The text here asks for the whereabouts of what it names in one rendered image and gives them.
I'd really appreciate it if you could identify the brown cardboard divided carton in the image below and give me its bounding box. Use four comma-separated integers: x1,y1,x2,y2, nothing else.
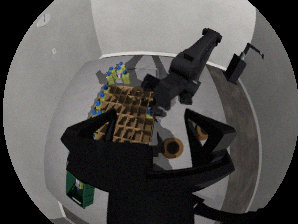
100,85,154,145

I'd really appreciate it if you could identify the green crate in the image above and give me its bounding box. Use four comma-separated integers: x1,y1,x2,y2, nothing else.
65,171,94,209

